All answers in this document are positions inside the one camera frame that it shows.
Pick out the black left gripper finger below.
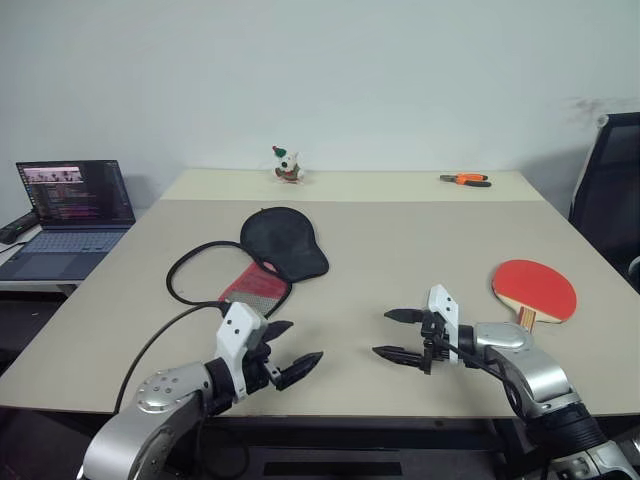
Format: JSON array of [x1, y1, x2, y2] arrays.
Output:
[[260, 320, 295, 346], [272, 351, 325, 392]]

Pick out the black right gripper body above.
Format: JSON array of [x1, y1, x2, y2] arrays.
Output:
[[420, 309, 450, 377]]

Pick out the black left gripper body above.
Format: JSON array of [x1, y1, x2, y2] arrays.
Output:
[[241, 327, 281, 396]]

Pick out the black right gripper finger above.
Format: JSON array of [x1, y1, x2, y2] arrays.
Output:
[[371, 344, 426, 369], [383, 308, 426, 325]]

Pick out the black and red paddle case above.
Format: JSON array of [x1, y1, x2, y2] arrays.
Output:
[[166, 206, 331, 321]]

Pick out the red table tennis paddle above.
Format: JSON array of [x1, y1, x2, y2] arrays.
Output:
[[489, 258, 578, 333]]

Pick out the white plush dog toy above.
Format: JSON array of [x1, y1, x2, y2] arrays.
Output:
[[271, 145, 307, 185]]

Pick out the black mesh office chair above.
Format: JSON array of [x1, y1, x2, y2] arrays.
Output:
[[568, 112, 640, 296]]

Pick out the open grey laptop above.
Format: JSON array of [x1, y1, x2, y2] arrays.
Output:
[[0, 159, 137, 282]]

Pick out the black handheld device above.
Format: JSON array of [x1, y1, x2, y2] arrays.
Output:
[[0, 212, 40, 246]]

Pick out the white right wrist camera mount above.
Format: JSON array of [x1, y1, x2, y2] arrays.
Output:
[[426, 284, 462, 367]]

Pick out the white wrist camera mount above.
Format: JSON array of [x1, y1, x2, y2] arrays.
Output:
[[426, 284, 462, 367], [213, 301, 272, 404]]

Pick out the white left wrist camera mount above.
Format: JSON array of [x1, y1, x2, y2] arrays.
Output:
[[213, 301, 272, 404]]

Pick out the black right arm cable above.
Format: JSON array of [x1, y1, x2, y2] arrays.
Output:
[[433, 343, 524, 414]]

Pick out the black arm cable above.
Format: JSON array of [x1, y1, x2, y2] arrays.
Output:
[[433, 343, 524, 414], [113, 301, 251, 479]]

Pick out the dark under-table frame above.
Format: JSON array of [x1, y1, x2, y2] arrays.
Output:
[[117, 413, 531, 480]]

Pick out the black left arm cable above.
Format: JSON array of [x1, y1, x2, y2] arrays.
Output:
[[113, 301, 251, 479]]

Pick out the orange handled pliers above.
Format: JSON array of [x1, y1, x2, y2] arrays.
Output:
[[439, 172, 493, 189]]

